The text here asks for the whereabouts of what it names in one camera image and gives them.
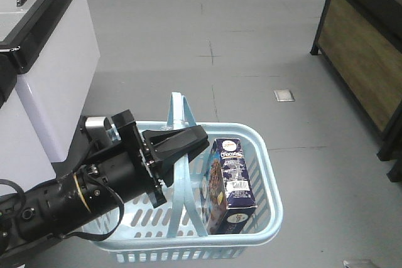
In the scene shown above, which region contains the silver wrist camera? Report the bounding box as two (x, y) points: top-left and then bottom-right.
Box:
(82, 116), (121, 146)

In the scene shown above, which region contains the near white chest freezer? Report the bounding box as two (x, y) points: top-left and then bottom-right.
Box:
(1, 55), (55, 191)

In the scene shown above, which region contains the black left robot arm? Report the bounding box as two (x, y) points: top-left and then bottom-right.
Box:
(1, 110), (209, 266)

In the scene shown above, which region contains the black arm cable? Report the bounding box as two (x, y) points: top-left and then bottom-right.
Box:
(0, 167), (125, 241)

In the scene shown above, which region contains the white chest freezer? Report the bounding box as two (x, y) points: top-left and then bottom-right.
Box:
(1, 0), (100, 163)
(1, 55), (55, 191)

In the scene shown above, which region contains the far steel floor socket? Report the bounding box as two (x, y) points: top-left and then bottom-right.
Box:
(274, 89), (295, 102)

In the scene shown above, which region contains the open floor socket with plug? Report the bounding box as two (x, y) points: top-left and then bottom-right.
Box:
(343, 259), (379, 268)

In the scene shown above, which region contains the far white chest freezer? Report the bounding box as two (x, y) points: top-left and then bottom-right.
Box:
(1, 0), (100, 163)

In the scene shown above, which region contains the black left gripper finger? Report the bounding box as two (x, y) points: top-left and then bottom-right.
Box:
(142, 126), (209, 155)
(153, 142), (210, 188)

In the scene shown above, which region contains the dark wooden display stand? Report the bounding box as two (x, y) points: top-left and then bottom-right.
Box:
(310, 0), (401, 183)

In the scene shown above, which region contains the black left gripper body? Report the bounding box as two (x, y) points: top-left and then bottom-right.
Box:
(75, 110), (166, 208)

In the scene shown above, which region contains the light blue shopping basket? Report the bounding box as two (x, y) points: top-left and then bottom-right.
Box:
(82, 92), (283, 264)

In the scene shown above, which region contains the dark blue Chocotello cookie box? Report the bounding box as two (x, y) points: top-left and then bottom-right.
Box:
(201, 137), (258, 235)

